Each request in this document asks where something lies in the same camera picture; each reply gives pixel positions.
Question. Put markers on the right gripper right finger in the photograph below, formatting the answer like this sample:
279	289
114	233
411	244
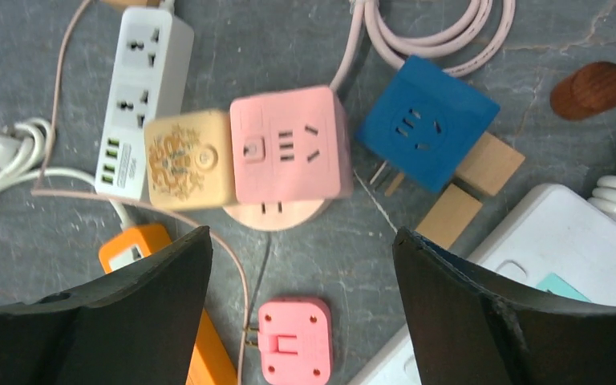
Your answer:
469	325

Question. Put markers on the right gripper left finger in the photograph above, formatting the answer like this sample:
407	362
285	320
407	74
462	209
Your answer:
137	325

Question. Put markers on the long white power strip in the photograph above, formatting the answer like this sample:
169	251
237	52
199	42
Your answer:
553	241

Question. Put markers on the pink adapter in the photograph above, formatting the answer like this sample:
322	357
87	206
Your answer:
294	338

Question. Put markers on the beige cube socket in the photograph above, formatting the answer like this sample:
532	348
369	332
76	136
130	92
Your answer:
190	161

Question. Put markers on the dark blue cube adapter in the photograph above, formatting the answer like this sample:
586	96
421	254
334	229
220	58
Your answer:
426	122

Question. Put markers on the pink cube socket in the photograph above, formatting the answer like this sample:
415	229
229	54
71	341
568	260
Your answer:
291	146

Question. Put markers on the pink round base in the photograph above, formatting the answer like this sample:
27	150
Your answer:
276	216

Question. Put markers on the brown cylinder block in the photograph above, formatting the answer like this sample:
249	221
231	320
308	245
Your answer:
588	92

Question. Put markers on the small white power strip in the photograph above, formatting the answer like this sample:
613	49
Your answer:
148	80

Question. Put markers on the small wooden block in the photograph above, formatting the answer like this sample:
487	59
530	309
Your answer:
123	4

